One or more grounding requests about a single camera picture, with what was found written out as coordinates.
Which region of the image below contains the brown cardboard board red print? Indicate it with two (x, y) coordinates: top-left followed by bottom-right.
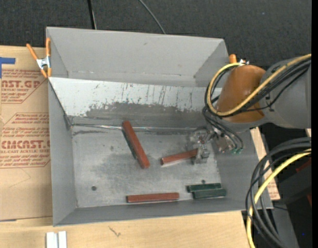
(0, 44), (281, 222)

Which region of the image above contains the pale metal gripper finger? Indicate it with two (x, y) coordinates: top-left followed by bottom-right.
(186, 136), (203, 152)
(193, 148), (210, 165)

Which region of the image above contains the dark green flat block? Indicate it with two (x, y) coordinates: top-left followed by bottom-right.
(186, 182), (222, 193)
(191, 188), (227, 200)

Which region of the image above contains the grey metal bin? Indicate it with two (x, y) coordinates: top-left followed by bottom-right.
(46, 26), (275, 227)

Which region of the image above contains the red-brown block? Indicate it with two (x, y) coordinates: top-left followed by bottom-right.
(160, 148), (200, 166)
(122, 120), (151, 169)
(126, 192), (180, 204)

